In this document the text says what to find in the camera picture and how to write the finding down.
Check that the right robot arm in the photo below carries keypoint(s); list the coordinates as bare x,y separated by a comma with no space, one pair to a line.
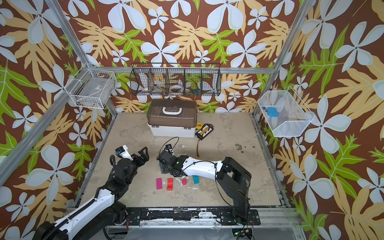
228,175

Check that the white box with brown lid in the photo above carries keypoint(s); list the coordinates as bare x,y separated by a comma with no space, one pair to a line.
172,118

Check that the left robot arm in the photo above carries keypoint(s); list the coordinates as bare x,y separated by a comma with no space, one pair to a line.
104,208

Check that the white wire basket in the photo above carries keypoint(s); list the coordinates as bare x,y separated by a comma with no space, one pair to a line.
91,87
294,115

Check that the teal rectangular block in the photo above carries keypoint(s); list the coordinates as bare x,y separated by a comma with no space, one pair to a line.
196,179

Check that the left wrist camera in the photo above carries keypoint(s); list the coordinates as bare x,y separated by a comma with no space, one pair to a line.
123,153

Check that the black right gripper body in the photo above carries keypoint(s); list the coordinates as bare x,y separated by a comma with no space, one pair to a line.
167,161

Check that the magenta rectangular block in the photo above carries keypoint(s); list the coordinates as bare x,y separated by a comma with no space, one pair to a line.
159,184

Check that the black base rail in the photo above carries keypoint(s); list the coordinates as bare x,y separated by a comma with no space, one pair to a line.
221,215

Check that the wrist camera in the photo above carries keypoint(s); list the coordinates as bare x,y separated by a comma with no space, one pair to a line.
123,153
168,147

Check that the white wire basket right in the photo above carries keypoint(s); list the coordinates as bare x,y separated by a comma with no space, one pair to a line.
294,115

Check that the blue device in basket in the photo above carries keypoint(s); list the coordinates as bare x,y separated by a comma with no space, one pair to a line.
272,112

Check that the red arch block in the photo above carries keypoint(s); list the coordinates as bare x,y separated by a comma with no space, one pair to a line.
170,184

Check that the black battery pack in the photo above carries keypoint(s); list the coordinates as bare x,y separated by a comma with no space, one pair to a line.
204,131

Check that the white wire basket left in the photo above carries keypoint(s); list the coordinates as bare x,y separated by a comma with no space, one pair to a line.
91,87

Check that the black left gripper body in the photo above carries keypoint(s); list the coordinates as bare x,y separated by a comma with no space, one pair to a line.
135,165

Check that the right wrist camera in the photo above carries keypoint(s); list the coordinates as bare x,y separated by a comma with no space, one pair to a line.
168,147

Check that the yellow tape measure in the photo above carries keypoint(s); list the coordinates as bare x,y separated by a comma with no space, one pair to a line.
199,126

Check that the black wire basket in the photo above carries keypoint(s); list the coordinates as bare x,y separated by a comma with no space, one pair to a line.
175,79

